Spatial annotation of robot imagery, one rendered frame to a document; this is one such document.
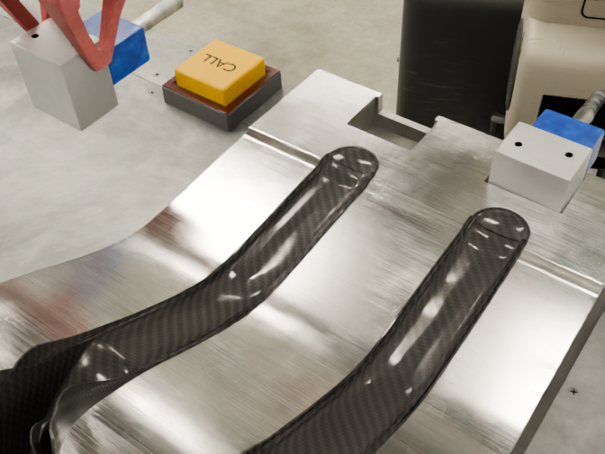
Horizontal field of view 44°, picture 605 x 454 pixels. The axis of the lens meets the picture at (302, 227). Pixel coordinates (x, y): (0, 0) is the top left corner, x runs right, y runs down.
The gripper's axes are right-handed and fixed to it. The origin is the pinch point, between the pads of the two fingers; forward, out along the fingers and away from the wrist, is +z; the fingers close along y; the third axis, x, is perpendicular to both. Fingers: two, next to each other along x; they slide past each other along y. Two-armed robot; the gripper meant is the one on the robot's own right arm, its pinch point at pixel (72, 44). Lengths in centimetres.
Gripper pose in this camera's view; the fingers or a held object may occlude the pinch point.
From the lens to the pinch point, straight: 54.4
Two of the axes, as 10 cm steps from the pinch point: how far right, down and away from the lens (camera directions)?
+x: 5.8, -6.1, 5.4
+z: 0.3, 6.8, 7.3
